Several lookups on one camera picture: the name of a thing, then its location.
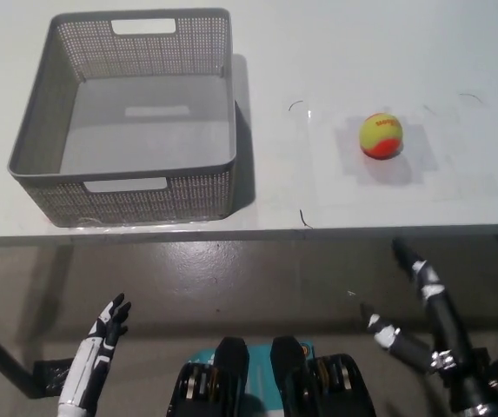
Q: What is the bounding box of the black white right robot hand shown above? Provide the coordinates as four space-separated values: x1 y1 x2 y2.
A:
360 237 498 405

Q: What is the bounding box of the black teal robot torso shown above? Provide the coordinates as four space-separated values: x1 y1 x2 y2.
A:
165 335 380 417

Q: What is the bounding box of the black floor pad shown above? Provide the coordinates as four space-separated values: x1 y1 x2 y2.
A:
33 358 80 388
469 346 495 380

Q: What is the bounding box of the grey perforated plastic basket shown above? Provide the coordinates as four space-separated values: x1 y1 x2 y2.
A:
7 7 238 228

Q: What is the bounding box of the grey tape patch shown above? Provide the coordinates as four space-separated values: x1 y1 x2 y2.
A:
335 122 444 187

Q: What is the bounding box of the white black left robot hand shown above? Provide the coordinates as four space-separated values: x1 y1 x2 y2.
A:
58 292 134 413

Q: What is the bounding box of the yellow and orange tennis ball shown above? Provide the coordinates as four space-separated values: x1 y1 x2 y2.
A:
358 112 405 161

